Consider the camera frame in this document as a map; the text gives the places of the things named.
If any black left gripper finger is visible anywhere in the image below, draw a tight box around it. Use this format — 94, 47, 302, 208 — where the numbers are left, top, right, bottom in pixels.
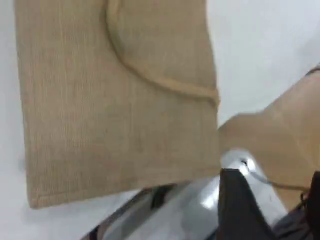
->
301, 170, 320, 213
216, 167, 277, 240

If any brown jute tote bag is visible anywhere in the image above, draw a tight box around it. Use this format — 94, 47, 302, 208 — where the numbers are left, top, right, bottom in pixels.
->
14, 0, 320, 213

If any thin grey wire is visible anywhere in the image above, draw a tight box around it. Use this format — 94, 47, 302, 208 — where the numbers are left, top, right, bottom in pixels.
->
246, 164, 312, 190

